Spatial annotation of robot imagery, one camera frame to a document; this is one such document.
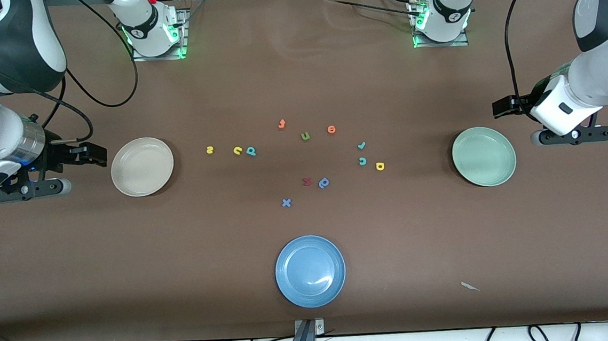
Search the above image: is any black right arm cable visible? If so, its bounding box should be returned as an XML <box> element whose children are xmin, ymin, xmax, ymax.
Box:
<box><xmin>0</xmin><ymin>0</ymin><xmax>143</xmax><ymax>149</ymax></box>

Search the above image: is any green plate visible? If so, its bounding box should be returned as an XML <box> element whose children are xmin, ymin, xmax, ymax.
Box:
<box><xmin>450</xmin><ymin>124</ymin><xmax>518</xmax><ymax>189</ymax></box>

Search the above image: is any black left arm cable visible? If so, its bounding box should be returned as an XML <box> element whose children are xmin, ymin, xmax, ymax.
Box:
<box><xmin>501</xmin><ymin>0</ymin><xmax>578</xmax><ymax>104</ymax></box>

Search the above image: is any black base power cable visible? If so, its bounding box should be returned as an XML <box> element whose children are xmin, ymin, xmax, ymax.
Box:
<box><xmin>324</xmin><ymin>0</ymin><xmax>422</xmax><ymax>22</ymax></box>

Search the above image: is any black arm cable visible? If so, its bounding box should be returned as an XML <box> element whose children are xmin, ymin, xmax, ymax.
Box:
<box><xmin>0</xmin><ymin>0</ymin><xmax>143</xmax><ymax>149</ymax></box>
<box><xmin>501</xmin><ymin>0</ymin><xmax>578</xmax><ymax>104</ymax></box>

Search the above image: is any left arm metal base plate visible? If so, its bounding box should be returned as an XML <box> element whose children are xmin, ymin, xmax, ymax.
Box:
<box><xmin>409</xmin><ymin>0</ymin><xmax>470</xmax><ymax>50</ymax></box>

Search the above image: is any blue plate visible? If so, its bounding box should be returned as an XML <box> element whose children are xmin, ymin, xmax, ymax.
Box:
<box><xmin>273</xmin><ymin>233</ymin><xmax>349</xmax><ymax>310</ymax></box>

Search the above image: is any beige brown plate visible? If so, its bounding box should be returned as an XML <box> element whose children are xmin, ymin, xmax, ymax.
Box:
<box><xmin>109</xmin><ymin>136</ymin><xmax>177</xmax><ymax>199</ymax></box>

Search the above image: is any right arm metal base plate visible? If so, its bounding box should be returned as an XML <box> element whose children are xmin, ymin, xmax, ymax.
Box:
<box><xmin>129</xmin><ymin>9</ymin><xmax>191</xmax><ymax>62</ymax></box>

